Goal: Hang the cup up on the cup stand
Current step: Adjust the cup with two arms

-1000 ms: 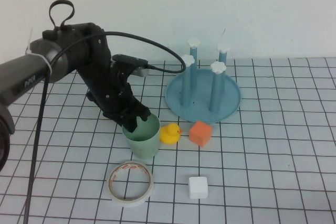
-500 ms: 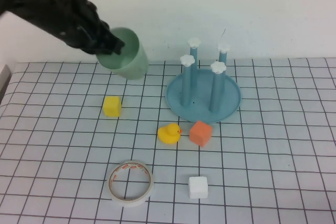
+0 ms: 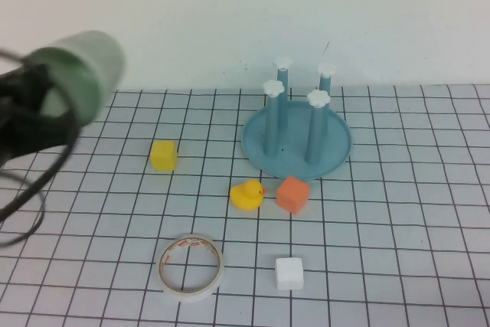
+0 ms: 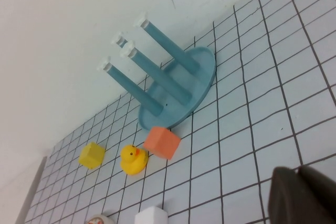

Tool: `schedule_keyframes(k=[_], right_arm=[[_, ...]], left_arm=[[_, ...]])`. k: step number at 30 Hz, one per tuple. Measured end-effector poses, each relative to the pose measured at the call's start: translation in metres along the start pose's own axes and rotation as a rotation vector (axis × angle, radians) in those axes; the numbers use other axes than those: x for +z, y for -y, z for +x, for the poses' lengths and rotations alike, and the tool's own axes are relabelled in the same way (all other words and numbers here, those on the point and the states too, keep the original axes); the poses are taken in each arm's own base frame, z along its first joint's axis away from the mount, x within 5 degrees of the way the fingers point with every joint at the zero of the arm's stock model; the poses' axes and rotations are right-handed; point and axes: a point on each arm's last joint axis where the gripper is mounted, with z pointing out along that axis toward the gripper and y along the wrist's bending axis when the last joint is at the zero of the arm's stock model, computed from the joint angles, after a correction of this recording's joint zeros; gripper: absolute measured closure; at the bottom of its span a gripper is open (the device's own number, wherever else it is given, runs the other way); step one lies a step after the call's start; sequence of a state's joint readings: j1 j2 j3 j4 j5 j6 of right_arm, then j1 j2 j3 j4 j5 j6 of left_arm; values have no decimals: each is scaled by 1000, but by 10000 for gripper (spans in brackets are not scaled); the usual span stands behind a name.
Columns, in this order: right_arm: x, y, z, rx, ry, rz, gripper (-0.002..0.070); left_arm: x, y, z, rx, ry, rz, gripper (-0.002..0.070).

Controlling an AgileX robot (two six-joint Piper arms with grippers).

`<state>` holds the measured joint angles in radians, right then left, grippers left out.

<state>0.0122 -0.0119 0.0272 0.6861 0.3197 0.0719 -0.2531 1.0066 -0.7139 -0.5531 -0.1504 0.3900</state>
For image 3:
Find yellow rubber duck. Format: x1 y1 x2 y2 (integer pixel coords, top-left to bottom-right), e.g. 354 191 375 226
229 179 266 212

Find white adhesive tape roll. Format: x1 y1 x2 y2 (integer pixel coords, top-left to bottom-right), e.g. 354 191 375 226
158 234 225 302

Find thin black cable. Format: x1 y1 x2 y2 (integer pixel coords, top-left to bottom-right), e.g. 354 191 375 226
0 188 46 248

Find thick black camera cable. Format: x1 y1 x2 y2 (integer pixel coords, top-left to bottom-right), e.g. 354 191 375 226
0 85 80 221

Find yellow foam cube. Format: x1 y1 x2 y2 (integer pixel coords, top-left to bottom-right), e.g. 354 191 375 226
149 139 179 171

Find white foam cube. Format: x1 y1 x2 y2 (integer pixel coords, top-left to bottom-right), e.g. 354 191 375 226
274 256 305 291

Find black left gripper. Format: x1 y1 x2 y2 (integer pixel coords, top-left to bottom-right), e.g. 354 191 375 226
0 62 77 168

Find blue cup stand white caps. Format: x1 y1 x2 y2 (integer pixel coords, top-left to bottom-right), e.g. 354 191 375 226
242 54 353 181

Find orange foam cube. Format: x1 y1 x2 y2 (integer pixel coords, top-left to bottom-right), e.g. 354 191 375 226
275 175 310 215

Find white black-grid tablecloth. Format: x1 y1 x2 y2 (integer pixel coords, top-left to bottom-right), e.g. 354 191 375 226
0 84 490 327

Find pale green plastic cup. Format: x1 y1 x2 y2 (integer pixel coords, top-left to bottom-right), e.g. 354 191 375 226
22 30 127 128

